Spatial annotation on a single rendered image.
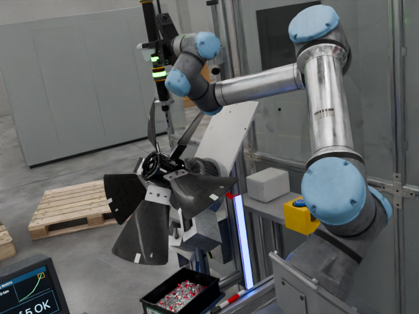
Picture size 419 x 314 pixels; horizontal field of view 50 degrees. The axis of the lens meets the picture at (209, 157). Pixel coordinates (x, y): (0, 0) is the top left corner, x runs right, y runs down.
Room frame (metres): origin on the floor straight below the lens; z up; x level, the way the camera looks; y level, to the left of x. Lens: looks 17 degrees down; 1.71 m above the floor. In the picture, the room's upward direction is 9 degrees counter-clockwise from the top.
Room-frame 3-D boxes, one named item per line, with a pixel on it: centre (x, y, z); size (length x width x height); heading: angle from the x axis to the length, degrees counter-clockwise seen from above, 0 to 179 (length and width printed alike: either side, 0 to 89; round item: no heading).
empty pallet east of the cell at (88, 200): (4.44, 1.22, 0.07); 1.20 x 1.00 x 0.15; 98
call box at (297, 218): (1.43, -0.32, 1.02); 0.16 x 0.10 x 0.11; 124
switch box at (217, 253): (1.94, -0.03, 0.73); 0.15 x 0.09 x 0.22; 124
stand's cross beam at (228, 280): (1.80, 0.02, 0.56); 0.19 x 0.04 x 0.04; 124
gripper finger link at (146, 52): (1.53, 0.16, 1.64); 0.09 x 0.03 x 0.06; 55
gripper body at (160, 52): (1.47, 0.06, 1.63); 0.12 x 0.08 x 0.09; 34
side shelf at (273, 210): (1.97, -0.27, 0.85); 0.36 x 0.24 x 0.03; 34
